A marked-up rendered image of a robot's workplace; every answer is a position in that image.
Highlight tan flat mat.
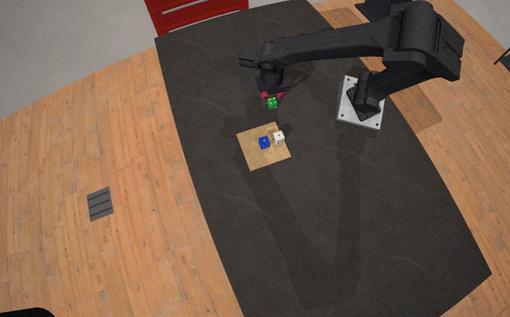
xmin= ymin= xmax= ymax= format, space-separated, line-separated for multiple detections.
xmin=236 ymin=121 xmax=291 ymax=172

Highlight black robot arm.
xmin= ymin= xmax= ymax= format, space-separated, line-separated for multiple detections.
xmin=238 ymin=0 xmax=465 ymax=121

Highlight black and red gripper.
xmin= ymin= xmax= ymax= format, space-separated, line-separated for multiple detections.
xmin=255 ymin=71 xmax=291 ymax=102

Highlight blue dice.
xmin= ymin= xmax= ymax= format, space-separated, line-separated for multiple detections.
xmin=259 ymin=136 xmax=270 ymax=150

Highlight green dice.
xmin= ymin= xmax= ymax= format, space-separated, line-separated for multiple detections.
xmin=267 ymin=97 xmax=278 ymax=109

